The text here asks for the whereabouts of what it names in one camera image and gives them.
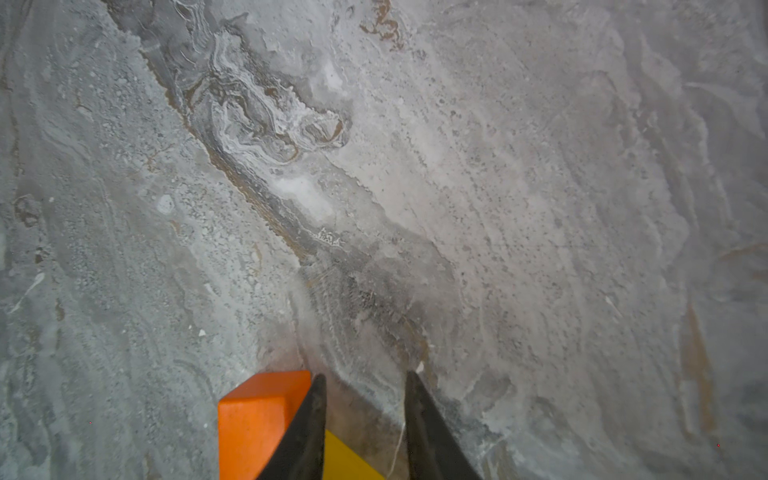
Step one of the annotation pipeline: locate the orange block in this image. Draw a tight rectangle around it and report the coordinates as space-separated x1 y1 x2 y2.
217 370 311 479

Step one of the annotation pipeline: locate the yellow triangle block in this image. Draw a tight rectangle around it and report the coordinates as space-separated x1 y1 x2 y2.
322 430 385 480

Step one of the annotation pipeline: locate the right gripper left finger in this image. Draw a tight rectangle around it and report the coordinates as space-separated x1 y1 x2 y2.
256 374 327 480

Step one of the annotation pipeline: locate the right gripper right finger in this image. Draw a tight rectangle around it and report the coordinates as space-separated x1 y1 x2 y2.
404 371 480 480

